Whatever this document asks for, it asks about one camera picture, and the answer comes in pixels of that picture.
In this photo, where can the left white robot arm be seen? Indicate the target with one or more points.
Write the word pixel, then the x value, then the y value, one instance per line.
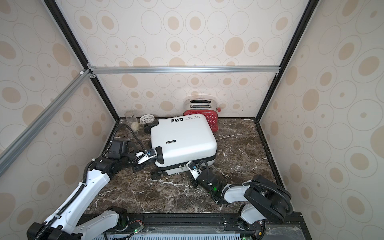
pixel 63 223

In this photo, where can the glass jar with rice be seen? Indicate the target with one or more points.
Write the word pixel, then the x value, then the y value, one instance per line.
pixel 132 120

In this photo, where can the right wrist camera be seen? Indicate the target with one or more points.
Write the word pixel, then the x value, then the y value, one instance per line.
pixel 194 169

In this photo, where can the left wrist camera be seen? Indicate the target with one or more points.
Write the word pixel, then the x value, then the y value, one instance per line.
pixel 145 156

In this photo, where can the aluminium frame rail left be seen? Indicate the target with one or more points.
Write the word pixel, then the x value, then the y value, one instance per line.
pixel 26 137

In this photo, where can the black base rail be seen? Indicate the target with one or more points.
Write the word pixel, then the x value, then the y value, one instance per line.
pixel 229 221

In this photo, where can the aluminium frame rail back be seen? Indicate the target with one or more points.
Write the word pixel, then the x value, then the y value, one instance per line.
pixel 184 70

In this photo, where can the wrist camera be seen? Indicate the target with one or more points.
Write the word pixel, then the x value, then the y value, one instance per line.
pixel 145 156
pixel 194 169

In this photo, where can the aluminium frame rail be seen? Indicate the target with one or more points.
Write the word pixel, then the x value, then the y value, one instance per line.
pixel 184 70
pixel 26 137

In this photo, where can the red polka-dot toaster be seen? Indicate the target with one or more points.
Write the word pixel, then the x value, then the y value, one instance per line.
pixel 208 108

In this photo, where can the white patterned bowl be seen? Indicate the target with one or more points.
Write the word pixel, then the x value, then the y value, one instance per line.
pixel 147 119

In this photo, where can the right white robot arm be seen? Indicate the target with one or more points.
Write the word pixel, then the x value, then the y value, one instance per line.
pixel 264 199

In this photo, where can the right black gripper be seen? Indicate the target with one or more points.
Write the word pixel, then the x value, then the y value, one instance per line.
pixel 195 180

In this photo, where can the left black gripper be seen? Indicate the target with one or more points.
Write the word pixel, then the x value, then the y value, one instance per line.
pixel 141 161

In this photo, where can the white hard-shell suitcase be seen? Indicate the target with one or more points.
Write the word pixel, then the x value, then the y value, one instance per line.
pixel 180 140

